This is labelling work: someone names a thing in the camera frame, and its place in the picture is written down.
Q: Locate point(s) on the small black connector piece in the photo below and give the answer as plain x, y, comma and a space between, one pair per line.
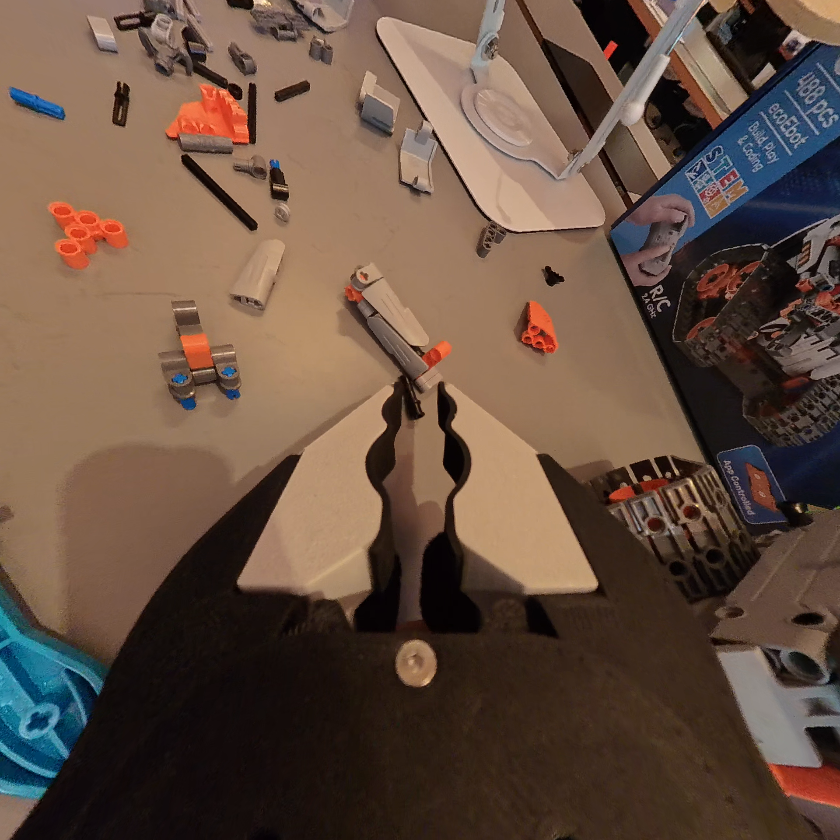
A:
553, 275

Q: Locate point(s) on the blue axle pin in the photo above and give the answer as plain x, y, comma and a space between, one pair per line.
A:
36, 103

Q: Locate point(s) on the white book stand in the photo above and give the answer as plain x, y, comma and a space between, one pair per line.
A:
525, 197

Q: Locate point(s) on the dark grey short beam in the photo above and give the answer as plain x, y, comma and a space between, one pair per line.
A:
491, 237

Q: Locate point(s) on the orange connector with blue pins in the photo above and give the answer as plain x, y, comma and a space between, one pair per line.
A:
195, 351

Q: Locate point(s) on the black connector with blue pin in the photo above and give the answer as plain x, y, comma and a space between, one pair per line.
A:
278, 178

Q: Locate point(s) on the small grey bush piece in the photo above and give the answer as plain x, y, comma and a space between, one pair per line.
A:
282, 212

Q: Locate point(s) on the grey connector with blue pin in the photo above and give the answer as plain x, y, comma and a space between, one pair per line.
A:
174, 377

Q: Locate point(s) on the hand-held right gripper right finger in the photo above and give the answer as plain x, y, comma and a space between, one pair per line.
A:
525, 525

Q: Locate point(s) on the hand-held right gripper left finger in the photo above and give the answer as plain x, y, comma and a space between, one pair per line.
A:
308, 525

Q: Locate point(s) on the orange wedge piece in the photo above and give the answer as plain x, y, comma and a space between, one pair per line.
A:
539, 328
210, 115

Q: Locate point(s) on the blue plastic tool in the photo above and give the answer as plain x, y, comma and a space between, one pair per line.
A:
39, 689

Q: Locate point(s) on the grey block piece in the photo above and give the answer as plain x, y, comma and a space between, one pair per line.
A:
377, 105

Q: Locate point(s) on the scattered small black grey pieces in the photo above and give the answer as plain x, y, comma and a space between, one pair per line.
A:
292, 90

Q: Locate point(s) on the small light grey tile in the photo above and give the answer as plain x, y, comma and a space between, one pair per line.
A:
102, 33

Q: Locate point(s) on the orange t-shaped beam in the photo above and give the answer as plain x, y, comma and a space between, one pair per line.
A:
85, 233

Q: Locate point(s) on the blue toy cardboard box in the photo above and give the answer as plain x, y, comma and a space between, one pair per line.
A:
754, 262

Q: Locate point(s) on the white pointed panel piece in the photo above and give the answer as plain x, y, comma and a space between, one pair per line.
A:
259, 275

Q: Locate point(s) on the tracked toy robot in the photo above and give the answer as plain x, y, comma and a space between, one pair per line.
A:
682, 525

